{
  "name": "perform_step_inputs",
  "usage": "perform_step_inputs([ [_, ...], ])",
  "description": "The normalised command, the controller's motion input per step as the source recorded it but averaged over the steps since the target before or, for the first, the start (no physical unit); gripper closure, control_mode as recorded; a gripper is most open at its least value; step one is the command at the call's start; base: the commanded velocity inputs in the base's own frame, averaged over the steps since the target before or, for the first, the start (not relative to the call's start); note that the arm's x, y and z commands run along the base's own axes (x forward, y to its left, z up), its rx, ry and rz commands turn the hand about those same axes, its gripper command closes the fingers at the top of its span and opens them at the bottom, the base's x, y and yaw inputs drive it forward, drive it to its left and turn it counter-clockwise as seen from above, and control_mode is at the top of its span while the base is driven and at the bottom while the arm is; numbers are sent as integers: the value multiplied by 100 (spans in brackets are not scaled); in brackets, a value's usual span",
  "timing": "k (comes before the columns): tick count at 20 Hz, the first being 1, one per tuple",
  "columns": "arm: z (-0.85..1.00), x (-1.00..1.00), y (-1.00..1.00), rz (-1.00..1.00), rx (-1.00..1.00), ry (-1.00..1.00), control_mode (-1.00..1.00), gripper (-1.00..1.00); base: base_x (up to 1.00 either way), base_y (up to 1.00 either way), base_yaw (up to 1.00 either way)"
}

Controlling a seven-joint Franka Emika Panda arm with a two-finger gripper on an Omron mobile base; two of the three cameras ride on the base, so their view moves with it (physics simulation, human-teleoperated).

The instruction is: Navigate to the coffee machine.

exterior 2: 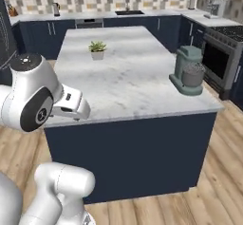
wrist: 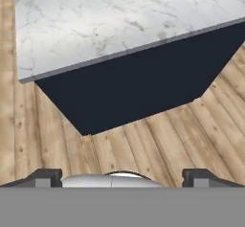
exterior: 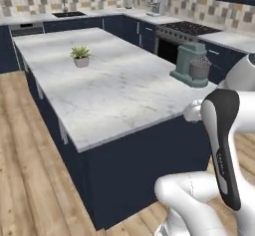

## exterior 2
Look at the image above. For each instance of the grey tap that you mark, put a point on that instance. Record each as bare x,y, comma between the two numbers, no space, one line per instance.
127,2

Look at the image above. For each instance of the green stand mixer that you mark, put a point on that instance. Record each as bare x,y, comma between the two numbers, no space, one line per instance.
187,70

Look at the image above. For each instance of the brown knife block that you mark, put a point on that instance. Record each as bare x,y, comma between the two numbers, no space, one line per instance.
12,11

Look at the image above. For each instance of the steel range oven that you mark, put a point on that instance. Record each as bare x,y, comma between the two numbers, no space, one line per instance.
221,58

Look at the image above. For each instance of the steel dishwasher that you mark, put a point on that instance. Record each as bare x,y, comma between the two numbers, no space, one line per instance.
89,23

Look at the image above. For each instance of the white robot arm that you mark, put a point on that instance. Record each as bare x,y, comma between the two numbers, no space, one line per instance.
31,96

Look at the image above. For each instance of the navy base cupboard run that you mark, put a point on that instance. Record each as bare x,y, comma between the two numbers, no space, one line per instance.
164,29

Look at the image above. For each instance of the white paper towel roll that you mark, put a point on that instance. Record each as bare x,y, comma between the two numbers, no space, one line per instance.
191,2

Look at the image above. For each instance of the green plant in white pot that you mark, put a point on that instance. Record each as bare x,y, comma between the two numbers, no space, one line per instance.
97,50

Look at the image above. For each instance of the navy kitchen island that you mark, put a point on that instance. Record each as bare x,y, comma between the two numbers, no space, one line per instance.
133,77

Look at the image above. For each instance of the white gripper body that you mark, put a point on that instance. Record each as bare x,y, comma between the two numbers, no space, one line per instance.
81,109

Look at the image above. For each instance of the black sink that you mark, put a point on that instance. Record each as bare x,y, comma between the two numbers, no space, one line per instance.
129,12

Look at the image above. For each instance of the steel kettle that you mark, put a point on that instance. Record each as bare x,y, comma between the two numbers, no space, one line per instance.
56,9

